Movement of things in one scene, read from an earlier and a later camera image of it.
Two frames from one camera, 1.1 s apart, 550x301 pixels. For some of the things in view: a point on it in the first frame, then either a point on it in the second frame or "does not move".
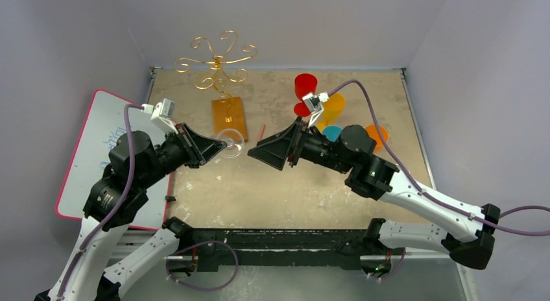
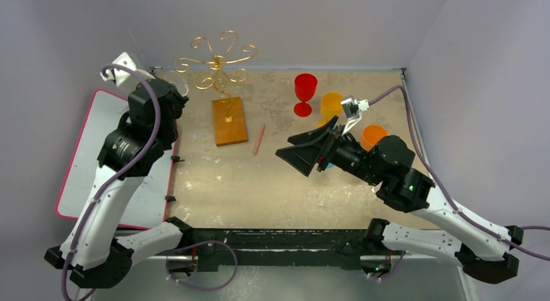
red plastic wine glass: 305,84 does not move
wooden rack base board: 228,113 does not move
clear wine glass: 235,141 -> 178,79
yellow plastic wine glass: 332,109 does not move
